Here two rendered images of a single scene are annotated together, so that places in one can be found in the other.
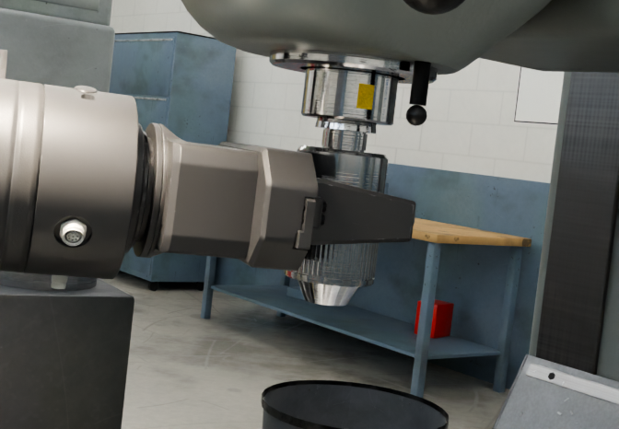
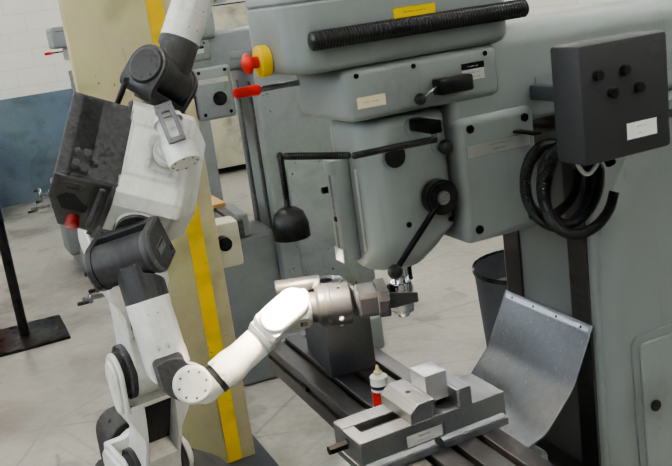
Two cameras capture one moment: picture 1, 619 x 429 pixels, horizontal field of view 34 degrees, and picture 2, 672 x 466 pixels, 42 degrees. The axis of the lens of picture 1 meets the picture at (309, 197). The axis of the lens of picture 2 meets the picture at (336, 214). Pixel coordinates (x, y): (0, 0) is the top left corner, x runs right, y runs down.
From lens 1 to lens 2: 1.40 m
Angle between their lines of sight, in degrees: 19
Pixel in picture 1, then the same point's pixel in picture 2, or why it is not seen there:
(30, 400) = (343, 334)
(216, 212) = (370, 307)
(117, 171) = (347, 305)
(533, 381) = (507, 299)
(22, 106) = (325, 295)
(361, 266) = (408, 308)
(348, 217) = (401, 300)
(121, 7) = not seen: outside the picture
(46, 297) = not seen: hidden behind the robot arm
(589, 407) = (521, 308)
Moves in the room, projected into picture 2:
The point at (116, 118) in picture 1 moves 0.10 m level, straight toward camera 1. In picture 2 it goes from (345, 292) to (343, 309)
